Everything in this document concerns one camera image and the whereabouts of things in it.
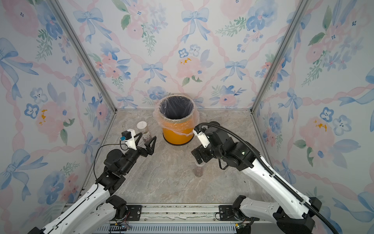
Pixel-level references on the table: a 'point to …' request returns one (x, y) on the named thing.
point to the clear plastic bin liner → (177, 113)
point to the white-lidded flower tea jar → (142, 126)
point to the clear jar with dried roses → (198, 169)
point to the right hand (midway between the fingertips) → (195, 139)
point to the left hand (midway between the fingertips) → (149, 135)
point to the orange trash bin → (171, 138)
